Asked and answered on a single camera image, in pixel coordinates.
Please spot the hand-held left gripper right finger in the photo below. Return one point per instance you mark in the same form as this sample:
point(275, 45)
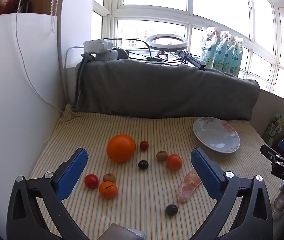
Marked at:
point(206, 172)

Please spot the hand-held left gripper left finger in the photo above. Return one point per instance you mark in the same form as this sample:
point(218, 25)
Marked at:
point(72, 172)

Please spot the pink translucent chunk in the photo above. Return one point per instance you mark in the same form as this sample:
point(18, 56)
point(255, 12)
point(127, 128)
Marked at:
point(188, 186)

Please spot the small tangerine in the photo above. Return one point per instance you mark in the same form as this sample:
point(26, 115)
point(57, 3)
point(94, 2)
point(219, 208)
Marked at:
point(108, 190)
point(174, 162)

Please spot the white floral plate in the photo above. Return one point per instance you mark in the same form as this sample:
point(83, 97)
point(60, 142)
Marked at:
point(215, 135)

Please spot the large orange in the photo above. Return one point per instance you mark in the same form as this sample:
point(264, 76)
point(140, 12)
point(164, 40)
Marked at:
point(121, 148)

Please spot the green package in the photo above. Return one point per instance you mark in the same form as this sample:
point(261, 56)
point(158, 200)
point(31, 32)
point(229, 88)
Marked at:
point(274, 130)

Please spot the brown longan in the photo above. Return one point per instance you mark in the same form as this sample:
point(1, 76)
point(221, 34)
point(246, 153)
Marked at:
point(109, 177)
point(162, 155)

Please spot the striped yellow cloth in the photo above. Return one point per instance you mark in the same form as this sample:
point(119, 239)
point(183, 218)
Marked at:
point(137, 180)

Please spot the small red cherry tomato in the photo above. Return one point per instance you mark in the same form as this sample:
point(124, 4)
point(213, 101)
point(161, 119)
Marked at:
point(144, 145)

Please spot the grey cloth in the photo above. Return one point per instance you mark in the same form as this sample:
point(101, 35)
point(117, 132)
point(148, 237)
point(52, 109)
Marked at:
point(122, 232)

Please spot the grey blanket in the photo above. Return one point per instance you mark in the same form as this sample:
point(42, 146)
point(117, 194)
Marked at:
point(162, 87)

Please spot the teal floral refill pouch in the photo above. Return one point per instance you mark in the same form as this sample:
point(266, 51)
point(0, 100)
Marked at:
point(220, 51)
point(236, 57)
point(209, 47)
point(229, 55)

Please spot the white power adapter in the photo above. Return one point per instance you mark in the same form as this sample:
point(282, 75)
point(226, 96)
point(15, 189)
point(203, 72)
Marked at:
point(108, 55)
point(98, 46)

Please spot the white window frame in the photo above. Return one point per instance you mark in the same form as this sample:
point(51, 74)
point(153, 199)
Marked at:
point(189, 17)

